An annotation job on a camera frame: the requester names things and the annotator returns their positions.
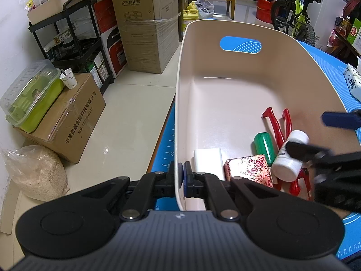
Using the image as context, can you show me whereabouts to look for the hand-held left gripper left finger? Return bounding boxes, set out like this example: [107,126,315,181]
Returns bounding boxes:
[70,162,183,222]

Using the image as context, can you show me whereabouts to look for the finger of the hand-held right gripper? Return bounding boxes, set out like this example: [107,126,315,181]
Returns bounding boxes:
[285,141,333,163]
[322,111,361,129]

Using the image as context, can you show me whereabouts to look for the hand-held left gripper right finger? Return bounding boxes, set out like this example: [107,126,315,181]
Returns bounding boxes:
[183,162,285,222]

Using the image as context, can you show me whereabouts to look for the white plastic bottle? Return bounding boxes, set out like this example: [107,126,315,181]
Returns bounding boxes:
[273,130,310,182]

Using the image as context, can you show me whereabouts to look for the white charger plug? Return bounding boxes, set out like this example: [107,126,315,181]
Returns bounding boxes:
[193,148,226,181]

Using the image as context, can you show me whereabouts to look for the green cylinder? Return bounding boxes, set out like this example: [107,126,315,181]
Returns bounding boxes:
[253,133,277,166]

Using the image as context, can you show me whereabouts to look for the red patterned gift box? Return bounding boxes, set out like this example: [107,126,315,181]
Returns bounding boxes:
[224,155,274,188]

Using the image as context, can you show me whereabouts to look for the beige plastic basket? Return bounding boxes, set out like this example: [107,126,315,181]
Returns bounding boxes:
[174,19,349,212]

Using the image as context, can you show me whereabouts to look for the person's right forearm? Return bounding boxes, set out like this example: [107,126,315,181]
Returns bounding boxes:
[334,207,361,221]

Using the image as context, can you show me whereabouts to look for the white tissue pack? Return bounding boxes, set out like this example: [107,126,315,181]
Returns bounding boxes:
[343,63,361,102]

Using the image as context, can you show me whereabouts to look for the blue silicone baking mat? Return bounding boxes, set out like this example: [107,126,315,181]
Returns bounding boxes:
[149,35,361,262]

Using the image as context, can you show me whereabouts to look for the dark wooden shelf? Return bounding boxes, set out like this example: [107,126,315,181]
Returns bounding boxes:
[331,25,361,64]

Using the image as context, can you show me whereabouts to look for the green and white carton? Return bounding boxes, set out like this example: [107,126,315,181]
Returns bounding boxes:
[347,18,361,48]

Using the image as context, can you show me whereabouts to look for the orange drink bottle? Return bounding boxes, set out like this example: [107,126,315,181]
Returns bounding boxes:
[338,15,352,37]

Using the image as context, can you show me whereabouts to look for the white refrigerator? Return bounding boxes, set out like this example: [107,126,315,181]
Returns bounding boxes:
[314,0,353,54]

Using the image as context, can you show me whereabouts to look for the green bicycle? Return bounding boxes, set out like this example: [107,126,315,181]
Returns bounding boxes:
[271,0,322,46]

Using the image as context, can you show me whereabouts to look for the taped brown cardboard box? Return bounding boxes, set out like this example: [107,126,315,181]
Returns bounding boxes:
[13,73,106,164]

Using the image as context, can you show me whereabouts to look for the red bucket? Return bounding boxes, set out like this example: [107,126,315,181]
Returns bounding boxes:
[256,0,278,23]

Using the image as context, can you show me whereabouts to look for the red and white appliance box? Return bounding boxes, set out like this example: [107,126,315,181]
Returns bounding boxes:
[94,0,127,78]

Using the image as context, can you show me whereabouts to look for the white paper cup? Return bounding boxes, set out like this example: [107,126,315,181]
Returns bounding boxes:
[59,68,77,89]

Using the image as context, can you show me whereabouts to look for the clear bag of grain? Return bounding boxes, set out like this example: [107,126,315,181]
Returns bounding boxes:
[0,145,69,202]

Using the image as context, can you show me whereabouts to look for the large cardboard box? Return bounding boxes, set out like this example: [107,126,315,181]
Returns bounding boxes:
[110,0,179,74]

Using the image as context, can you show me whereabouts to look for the yellow plastic jug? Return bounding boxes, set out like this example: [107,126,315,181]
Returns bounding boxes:
[182,1,201,31]

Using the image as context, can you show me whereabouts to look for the black trolley rack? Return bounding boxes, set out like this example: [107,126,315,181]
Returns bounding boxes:
[28,0,115,95]

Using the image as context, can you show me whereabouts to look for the green container with clear lid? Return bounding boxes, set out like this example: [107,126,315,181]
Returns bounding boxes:
[0,59,65,133]

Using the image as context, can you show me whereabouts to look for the clear plastic bag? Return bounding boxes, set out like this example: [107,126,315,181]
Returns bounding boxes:
[196,0,215,19]

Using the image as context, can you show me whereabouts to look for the beige handled storage box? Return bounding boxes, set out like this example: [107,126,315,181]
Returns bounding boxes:
[27,0,85,24]

